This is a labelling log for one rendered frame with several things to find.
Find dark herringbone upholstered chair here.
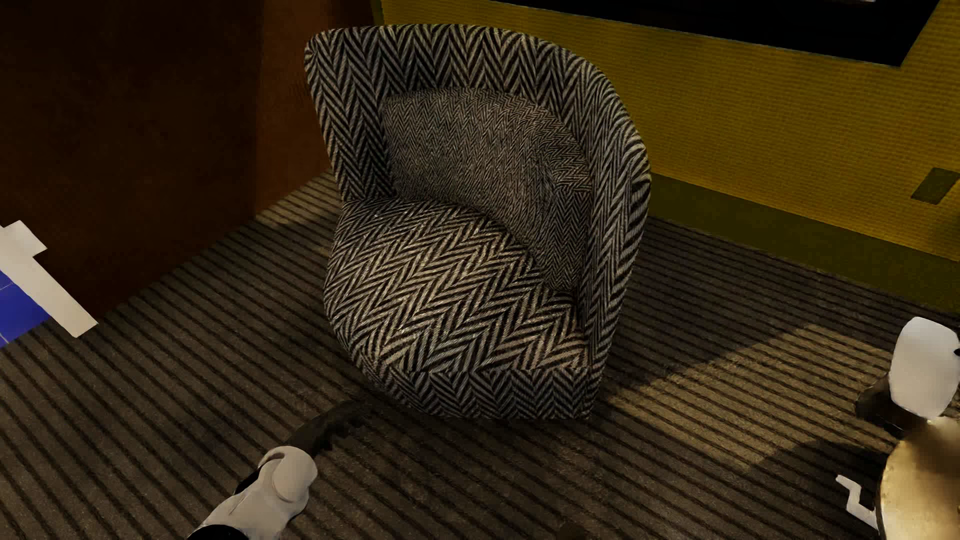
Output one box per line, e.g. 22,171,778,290
303,22,653,422

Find white framed blue panel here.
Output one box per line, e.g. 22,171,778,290
0,220,99,348

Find olive wall outlet plate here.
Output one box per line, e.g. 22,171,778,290
910,166,960,207

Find herringbone back cushion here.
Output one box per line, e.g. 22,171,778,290
378,87,595,294

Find black wall picture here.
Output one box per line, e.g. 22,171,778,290
491,0,943,69

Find round brass side table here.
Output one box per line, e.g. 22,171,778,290
876,417,960,540

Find white angular bracket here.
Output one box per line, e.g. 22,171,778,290
835,473,880,531

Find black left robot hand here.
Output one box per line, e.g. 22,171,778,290
284,401,370,459

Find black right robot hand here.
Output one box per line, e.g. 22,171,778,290
854,372,930,441

